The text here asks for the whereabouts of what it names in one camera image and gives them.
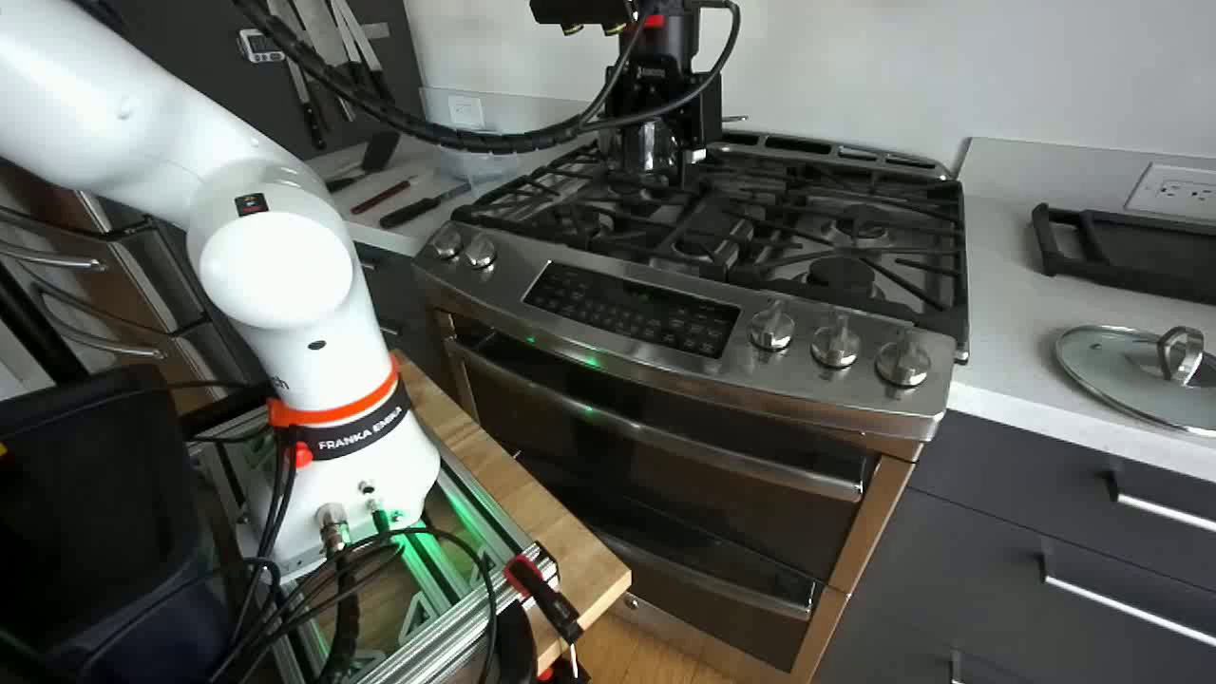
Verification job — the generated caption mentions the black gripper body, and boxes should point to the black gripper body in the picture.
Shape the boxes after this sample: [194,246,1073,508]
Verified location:
[626,0,731,145]

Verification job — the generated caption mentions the glass pot lid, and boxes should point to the glass pot lid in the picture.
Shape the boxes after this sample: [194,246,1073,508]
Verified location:
[1047,319,1216,441]

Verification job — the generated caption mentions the black cast iron stove grate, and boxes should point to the black cast iron stove grate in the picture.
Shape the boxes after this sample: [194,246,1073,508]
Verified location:
[770,147,974,348]
[453,131,694,276]
[656,136,830,300]

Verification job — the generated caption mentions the clear plastic container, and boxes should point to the clear plastic container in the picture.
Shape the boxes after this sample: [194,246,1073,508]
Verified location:
[432,127,534,183]

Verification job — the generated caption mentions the black oven control panel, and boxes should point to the black oven control panel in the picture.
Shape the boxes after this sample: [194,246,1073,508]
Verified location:
[519,259,746,362]

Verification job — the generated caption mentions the small white backsplash outlet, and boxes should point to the small white backsplash outlet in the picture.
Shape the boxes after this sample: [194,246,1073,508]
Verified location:
[446,93,485,133]

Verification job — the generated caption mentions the black burner cap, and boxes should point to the black burner cap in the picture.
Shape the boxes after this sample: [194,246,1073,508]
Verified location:
[811,252,880,298]

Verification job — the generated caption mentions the white cutting board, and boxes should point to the white cutting board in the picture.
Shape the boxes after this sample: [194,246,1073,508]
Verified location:
[309,131,470,259]

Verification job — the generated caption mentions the stainless steel gas range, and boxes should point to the stainless steel gas range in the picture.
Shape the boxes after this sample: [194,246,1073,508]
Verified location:
[409,127,974,678]

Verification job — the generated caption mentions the black cast iron griddle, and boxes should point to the black cast iron griddle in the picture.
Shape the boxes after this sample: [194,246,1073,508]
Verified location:
[1026,200,1216,308]

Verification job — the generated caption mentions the wooden mounting board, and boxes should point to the wooden mounting board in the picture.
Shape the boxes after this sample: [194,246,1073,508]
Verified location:
[376,354,633,678]

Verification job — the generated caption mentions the red and black clamp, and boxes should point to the red and black clamp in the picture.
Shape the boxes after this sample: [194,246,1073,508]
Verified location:
[500,545,594,684]

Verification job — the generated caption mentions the dark kitchen cabinet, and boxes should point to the dark kitchen cabinet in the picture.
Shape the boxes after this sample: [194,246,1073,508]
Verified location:
[812,409,1216,684]

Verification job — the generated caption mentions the wooden drawer cabinet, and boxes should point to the wooden drawer cabinet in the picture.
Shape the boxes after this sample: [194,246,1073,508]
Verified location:
[0,164,260,409]

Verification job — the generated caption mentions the black bin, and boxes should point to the black bin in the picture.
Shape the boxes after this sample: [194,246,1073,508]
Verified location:
[0,364,238,684]

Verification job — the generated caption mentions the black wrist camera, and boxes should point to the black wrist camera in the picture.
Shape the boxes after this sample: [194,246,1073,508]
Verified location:
[529,0,640,33]

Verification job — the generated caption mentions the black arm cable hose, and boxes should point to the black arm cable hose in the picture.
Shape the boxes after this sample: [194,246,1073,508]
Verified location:
[233,0,746,158]

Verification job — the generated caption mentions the black handled knife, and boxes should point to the black handled knife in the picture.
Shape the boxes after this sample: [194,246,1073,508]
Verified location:
[347,176,415,217]
[376,190,448,232]

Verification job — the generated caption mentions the steel oven door handle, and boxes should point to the steel oven door handle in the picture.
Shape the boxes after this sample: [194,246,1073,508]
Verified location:
[441,340,879,506]

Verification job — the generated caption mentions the dark wall knife rack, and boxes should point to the dark wall knife rack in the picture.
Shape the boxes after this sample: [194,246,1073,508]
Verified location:
[106,0,429,164]

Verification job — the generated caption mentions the steel range drawer handle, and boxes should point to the steel range drawer handle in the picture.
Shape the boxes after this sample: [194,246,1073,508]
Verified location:
[594,527,821,620]

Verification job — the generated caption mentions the white wall power outlet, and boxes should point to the white wall power outlet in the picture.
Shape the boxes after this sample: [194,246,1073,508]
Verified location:
[1121,158,1216,226]

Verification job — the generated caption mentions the aluminium base frame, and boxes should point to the aluminium base frame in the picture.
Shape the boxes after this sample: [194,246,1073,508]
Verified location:
[271,480,534,684]

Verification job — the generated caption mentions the black base cable bundle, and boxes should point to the black base cable bundle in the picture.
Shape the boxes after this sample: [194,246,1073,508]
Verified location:
[204,431,507,684]

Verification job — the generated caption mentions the long silver cabinet handle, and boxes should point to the long silver cabinet handle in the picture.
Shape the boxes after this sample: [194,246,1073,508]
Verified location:
[1107,473,1216,538]
[1036,556,1216,654]

